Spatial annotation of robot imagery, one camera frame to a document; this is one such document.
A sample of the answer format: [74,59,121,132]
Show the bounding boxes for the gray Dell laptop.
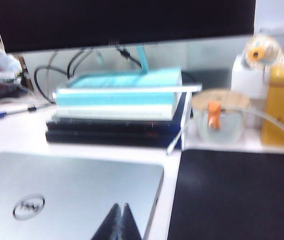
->
[0,151,165,240]

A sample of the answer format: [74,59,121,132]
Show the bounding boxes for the white cable across pot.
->
[166,106,284,156]

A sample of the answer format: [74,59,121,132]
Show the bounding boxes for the white storage box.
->
[230,53,284,101]

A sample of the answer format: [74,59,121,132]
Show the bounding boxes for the gray desk divider panel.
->
[21,41,238,101]

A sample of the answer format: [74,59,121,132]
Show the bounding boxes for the yellow metal tin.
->
[260,64,284,146]

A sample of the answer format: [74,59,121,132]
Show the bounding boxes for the white crumpled plastic bag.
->
[0,53,23,74]

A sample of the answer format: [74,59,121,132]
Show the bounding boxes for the black mouse pad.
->
[167,148,284,240]

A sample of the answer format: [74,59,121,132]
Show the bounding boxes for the white round pot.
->
[190,89,250,144]

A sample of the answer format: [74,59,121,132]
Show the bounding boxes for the white book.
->
[55,103,180,122]

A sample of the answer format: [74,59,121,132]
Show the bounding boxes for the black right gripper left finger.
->
[91,203,123,240]

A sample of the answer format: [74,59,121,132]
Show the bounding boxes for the orange cat figurine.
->
[206,99,222,131]

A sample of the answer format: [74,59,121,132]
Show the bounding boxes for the sunflower plush toy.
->
[241,34,284,70]

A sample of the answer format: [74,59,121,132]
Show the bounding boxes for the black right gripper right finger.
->
[121,202,143,240]

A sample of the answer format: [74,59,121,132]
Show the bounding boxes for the teal monitor stand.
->
[53,44,203,96]

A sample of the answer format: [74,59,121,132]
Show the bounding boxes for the black monitor cable with ferrite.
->
[115,43,143,70]

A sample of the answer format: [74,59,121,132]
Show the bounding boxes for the black looped cable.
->
[33,64,69,104]
[67,48,95,79]

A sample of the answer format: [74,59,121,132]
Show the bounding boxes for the teal book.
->
[56,66,183,108]

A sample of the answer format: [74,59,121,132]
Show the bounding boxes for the large black AOC monitor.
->
[0,0,256,54]

